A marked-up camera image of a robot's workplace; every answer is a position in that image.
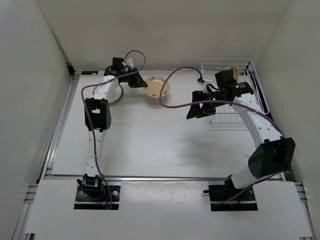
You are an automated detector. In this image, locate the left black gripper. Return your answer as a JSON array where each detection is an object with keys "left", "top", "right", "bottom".
[{"left": 122, "top": 67, "right": 148, "bottom": 89}]

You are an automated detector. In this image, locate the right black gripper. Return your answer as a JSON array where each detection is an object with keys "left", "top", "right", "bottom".
[{"left": 186, "top": 90, "right": 228, "bottom": 119}]

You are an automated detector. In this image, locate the beige plate front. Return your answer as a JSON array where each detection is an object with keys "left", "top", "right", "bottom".
[{"left": 143, "top": 76, "right": 165, "bottom": 98}]

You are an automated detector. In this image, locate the beige plate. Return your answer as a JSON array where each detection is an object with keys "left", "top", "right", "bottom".
[
  {"left": 224, "top": 66, "right": 235, "bottom": 73},
  {"left": 232, "top": 66, "right": 239, "bottom": 81},
  {"left": 143, "top": 76, "right": 165, "bottom": 98}
]

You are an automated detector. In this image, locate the white plate orange sunburst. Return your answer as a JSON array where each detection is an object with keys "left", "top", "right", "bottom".
[{"left": 108, "top": 85, "right": 124, "bottom": 105}]

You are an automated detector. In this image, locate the beige plate back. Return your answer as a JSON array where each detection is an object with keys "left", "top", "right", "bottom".
[{"left": 232, "top": 66, "right": 239, "bottom": 81}]

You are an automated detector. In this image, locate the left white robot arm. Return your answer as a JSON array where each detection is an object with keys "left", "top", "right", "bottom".
[{"left": 78, "top": 57, "right": 148, "bottom": 200}]

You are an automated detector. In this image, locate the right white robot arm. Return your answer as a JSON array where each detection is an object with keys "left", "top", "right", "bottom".
[{"left": 186, "top": 69, "right": 296, "bottom": 200}]

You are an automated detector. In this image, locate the white front cover board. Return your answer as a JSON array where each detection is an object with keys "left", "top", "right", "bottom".
[{"left": 25, "top": 180, "right": 313, "bottom": 240}]

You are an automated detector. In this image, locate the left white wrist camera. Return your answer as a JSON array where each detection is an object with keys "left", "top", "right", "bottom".
[{"left": 124, "top": 58, "right": 134, "bottom": 69}]

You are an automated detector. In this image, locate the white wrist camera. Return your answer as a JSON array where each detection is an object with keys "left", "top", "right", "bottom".
[
  {"left": 197, "top": 77, "right": 216, "bottom": 94},
  {"left": 124, "top": 58, "right": 134, "bottom": 69}
]

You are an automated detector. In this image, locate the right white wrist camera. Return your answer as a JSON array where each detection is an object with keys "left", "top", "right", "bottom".
[{"left": 197, "top": 77, "right": 216, "bottom": 94}]

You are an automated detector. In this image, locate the white wire dish rack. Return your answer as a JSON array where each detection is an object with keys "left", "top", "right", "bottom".
[{"left": 200, "top": 57, "right": 270, "bottom": 131}]

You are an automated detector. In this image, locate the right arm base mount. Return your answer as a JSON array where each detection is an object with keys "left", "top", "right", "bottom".
[{"left": 203, "top": 185, "right": 258, "bottom": 212}]

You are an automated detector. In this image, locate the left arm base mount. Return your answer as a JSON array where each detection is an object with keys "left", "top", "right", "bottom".
[{"left": 73, "top": 185, "right": 121, "bottom": 210}]

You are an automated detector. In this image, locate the aluminium frame rail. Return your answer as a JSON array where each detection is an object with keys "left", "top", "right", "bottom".
[{"left": 44, "top": 174, "right": 226, "bottom": 182}]

